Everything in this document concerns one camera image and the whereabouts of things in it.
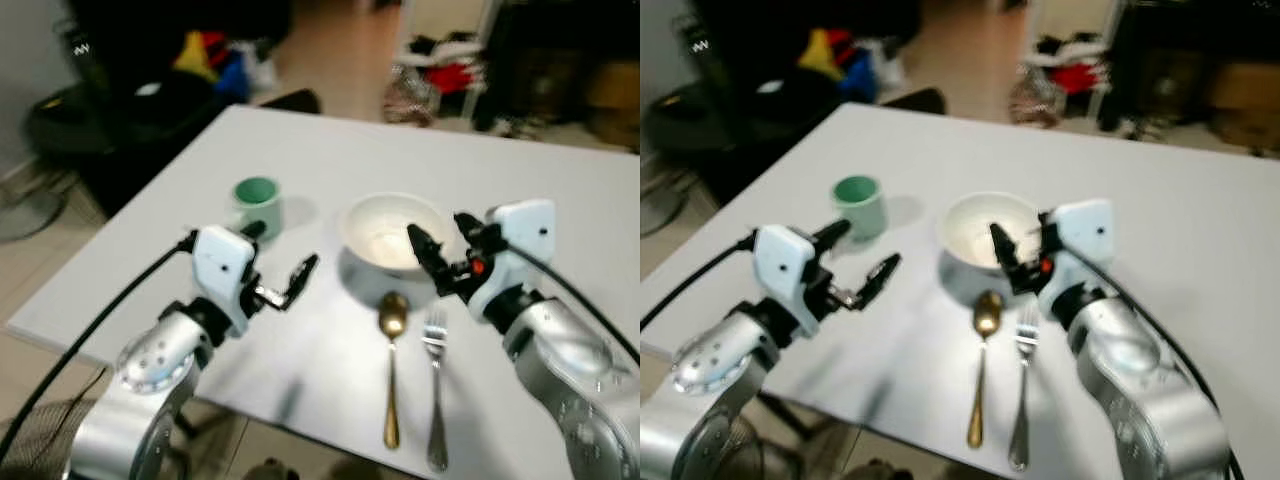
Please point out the red garment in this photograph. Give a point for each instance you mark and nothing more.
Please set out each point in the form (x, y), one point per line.
(1078, 77)
(452, 77)

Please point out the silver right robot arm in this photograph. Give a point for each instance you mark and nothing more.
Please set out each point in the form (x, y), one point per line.
(565, 360)
(1130, 370)

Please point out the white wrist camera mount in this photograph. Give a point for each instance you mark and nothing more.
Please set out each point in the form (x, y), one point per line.
(782, 265)
(1085, 230)
(520, 228)
(220, 265)

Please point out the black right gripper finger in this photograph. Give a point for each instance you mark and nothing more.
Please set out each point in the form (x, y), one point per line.
(468, 228)
(430, 258)
(1050, 228)
(1007, 258)

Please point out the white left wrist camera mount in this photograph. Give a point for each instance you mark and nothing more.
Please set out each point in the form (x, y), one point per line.
(782, 265)
(220, 265)

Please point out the white ceramic bowl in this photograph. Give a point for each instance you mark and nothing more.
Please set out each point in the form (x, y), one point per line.
(970, 235)
(380, 240)

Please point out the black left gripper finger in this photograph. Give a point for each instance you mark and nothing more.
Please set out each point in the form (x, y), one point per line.
(303, 275)
(832, 231)
(255, 231)
(882, 275)

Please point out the red cloth item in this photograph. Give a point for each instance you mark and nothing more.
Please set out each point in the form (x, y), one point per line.
(214, 44)
(840, 42)

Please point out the black round side table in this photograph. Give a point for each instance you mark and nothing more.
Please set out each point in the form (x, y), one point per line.
(740, 130)
(130, 130)

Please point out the silver metal fork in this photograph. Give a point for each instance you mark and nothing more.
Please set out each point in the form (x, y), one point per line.
(1021, 400)
(436, 400)

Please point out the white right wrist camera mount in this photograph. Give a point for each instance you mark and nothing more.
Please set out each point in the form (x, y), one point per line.
(1085, 230)
(520, 228)

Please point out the brown cardboard box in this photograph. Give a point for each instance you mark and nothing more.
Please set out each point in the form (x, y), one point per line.
(1245, 105)

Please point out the blue bag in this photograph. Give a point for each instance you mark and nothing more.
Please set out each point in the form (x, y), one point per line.
(860, 76)
(233, 78)

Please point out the black chair back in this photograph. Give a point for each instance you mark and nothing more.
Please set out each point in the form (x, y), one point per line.
(915, 99)

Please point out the white clothes drying rack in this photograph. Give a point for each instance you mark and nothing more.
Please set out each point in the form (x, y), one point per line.
(1065, 50)
(440, 50)

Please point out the tall black bottle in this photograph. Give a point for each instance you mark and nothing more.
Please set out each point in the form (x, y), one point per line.
(85, 55)
(703, 55)

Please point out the yellow cloth item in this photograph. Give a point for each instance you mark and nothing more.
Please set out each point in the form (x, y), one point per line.
(818, 55)
(195, 58)

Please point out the green ceramic mug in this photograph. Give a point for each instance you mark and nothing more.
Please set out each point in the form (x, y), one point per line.
(862, 208)
(258, 207)

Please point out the gold metal spoon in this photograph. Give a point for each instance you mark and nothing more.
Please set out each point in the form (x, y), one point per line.
(987, 315)
(392, 315)

